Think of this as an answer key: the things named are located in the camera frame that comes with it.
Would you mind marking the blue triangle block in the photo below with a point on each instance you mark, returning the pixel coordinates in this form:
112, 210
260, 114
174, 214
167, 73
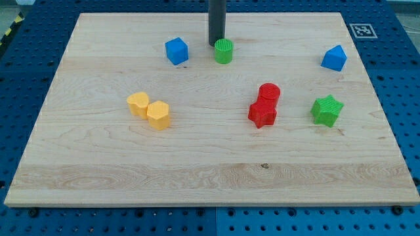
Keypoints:
334, 58

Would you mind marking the red star block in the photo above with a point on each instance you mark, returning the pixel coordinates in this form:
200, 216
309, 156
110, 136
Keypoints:
262, 113

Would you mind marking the yellow hexagon block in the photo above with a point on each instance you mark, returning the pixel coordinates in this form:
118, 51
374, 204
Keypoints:
158, 115

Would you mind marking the red cylinder block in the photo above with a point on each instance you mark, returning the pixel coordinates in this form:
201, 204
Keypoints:
269, 93

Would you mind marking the light wooden board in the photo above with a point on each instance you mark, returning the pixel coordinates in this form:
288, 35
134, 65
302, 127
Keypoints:
87, 149

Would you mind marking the green cylinder block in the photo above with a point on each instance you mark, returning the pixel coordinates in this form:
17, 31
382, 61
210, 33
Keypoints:
223, 51

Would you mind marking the yellow heart block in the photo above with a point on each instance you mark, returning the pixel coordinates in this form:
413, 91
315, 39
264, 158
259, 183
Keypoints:
138, 104

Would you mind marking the blue cube block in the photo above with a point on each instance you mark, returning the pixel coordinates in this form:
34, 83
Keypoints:
176, 51

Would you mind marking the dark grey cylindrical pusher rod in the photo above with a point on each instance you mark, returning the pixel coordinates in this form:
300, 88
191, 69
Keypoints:
216, 20

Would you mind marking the green star block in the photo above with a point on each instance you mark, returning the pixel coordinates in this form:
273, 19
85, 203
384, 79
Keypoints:
326, 110

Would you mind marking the white fiducial marker tag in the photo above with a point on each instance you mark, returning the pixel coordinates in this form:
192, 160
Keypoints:
363, 31

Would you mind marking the yellow black hazard tape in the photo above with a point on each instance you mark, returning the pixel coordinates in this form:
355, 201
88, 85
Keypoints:
12, 30

